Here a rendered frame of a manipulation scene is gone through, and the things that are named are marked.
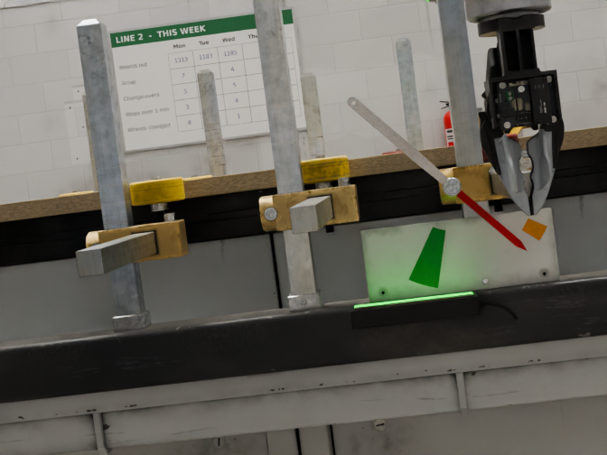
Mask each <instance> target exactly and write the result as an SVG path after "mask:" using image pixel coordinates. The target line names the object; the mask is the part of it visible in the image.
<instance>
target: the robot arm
mask: <svg viewBox="0 0 607 455"><path fill-rule="evenodd" d="M464 1H465V8H466V16H467V21H469V22H470V23H477V27H478V34H479V37H497V39H498V43H497V47H496V48H489V50H488V56H487V69H486V81H485V82H484V87H485V91H484V92H483V93H482V94H481V96H482V97H483V98H484V108H485V111H483V112H479V113H478V116H479V119H480V139H481V146H482V149H483V151H484V152H485V154H486V155H487V157H488V159H489V161H490V163H491V165H492V167H493V168H494V170H495V172H496V173H497V174H498V176H499V178H500V180H501V182H502V183H503V185H504V187H505V189H506V190H507V192H508V194H509V195H510V197H511V198H512V200H513V201H514V202H515V203H516V205H517V206H518V207H519V208H520V209H521V210H522V211H523V212H524V213H525V214H526V215H528V216H533V215H534V216H535V215H536V214H537V213H538V212H539V211H540V209H541V208H542V206H543V205H544V203H545V201H546V197H547V195H548V192H549V189H550V186H551V183H552V180H553V177H554V173H555V170H556V160H557V157H558V155H559V152H560V149H561V146H562V143H563V140H564V134H565V125H564V120H563V118H562V111H561V104H560V96H559V87H558V80H557V72H556V70H546V71H541V70H540V69H539V68H538V67H537V55H536V48H535V40H534V33H533V31H535V30H539V29H542V28H544V27H546V26H545V17H544V15H543V13H546V12H548V11H549V10H550V9H551V8H552V3H551V0H464ZM527 125H529V126H530V127H531V129H532V130H534V131H535V130H538V125H540V126H539V131H538V133H537V134H535V135H534V136H533V137H532V138H530V139H529V140H528V141H527V143H526V147H527V154H528V157H529V158H530V160H531V163H532V169H531V172H530V175H529V178H530V180H531V183H532V189H531V193H530V196H528V195H527V192H526V190H525V188H524V182H525V177H524V175H523V173H522V172H521V170H520V169H519V160H520V158H521V147H520V144H519V143H518V142H516V141H514V140H512V139H510V138H508V135H507V134H509V133H510V131H511V130H512V128H513V127H521V126H527ZM503 131H504V133H503Z"/></svg>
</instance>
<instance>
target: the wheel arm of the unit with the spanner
mask: <svg viewBox="0 0 607 455"><path fill-rule="evenodd" d="M521 172H522V173H523V175H524V177H525V182H524V188H525V190H526V192H527V195H528V196H530V193H531V189H532V183H531V180H530V178H529V175H530V172H531V170H526V169H525V170H524V169H523V170H521ZM491 180H492V188H493V192H495V193H498V194H499V195H502V196H505V197H507V198H510V199H511V197H510V195H509V194H508V192H507V190H506V189H505V187H504V185H503V183H502V182H501V180H500V178H499V176H498V174H497V173H492V174H491Z"/></svg>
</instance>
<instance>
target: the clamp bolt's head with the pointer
mask: <svg viewBox="0 0 607 455"><path fill-rule="evenodd" d="M444 188H445V191H446V192H447V193H449V194H454V193H456V192H457V191H458V190H459V184H458V182H457V181H455V180H449V181H448V182H446V183H445V185H444ZM456 196H457V197H458V198H459V199H461V200H462V201H463V202H464V203H465V204H467V205H468V206H469V207H470V208H471V209H473V210H474V211H475V212H476V213H477V214H479V215H480V216H481V217H482V218H484V219H485V220H486V221H487V222H488V223H489V224H491V225H492V226H493V227H494V228H495V229H497V230H498V231H499V232H500V233H501V234H502V235H503V236H504V237H505V238H506V239H508V240H509V241H510V242H511V243H512V244H513V245H515V246H517V247H519V248H521V249H524V250H526V251H527V249H526V248H525V247H524V245H523V243H522V242H521V241H520V240H519V239H518V238H517V237H516V236H514V235H513V234H512V233H511V232H510V231H509V230H507V229H506V228H505V227H504V226H502V225H501V224H500V223H499V222H498V220H496V219H495V218H494V217H493V216H492V215H490V214H489V213H488V212H487V211H486V210H484V209H483V208H482V207H481V206H480V205H478V204H477V203H476V202H475V201H474V200H472V199H471V198H470V197H469V196H468V195H466V194H465V193H464V192H463V191H462V190H461V192H460V193H459V194H458V195H456Z"/></svg>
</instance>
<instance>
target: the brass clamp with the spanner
mask: <svg viewBox="0 0 607 455"><path fill-rule="evenodd" d="M491 166H492V165H491V163H490V162H487V163H483V164H475V165H468V166H462V167H453V168H447V169H440V170H439V171H440V172H442V173H443V174H444V175H445V176H446V177H447V178H450V177H454V178H456V179H458V180H459V181H460V182H461V185H462V191H463V192H464V193H465V194H466V195H468V196H469V197H470V198H471V199H472V200H474V201H475V202H478V201H485V200H499V199H506V198H507V197H505V196H502V195H499V194H498V193H495V192H493V188H492V180H491V174H490V172H489V170H490V167H491ZM438 183H439V191H440V198H441V202H442V204H443V205H449V204H456V203H457V204H463V203H464V202H463V201H462V200H461V199H459V198H458V197H457V196H454V197H450V196H447V195H446V194H445V193H444V192H443V189H442V185H443V184H442V183H441V182H438Z"/></svg>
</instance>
